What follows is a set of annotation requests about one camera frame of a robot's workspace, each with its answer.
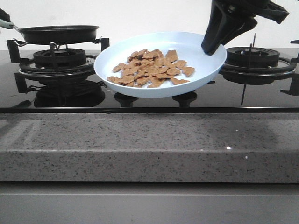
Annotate black gripper finger handle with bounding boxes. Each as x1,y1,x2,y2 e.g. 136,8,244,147
0,8,11,22

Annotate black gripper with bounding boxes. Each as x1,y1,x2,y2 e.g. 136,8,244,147
201,0,289,56

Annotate black frying pan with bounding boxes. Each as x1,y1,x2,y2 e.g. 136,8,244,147
0,19,99,45

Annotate light blue plate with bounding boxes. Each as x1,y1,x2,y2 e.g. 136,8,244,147
94,32,227,98

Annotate brown meat pieces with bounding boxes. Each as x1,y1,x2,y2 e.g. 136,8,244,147
107,49,195,88

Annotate black right gas burner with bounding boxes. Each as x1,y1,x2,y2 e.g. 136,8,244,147
226,47,280,68

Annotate black gas burner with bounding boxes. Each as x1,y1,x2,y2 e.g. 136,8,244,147
33,49,86,68
226,47,280,68

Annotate black left pan support grate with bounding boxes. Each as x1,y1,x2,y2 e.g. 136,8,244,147
7,39,96,93

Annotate black pan support grate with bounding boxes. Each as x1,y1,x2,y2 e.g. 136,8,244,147
207,42,299,104
7,39,96,93

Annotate black left gas burner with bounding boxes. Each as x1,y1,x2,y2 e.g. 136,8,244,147
33,49,86,68

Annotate black glass gas hob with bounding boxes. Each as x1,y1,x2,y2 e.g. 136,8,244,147
0,50,299,113

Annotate black right pan support grate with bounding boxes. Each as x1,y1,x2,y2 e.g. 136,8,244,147
207,42,299,104

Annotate wire pan reducer ring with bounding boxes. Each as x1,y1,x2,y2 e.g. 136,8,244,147
13,36,103,51

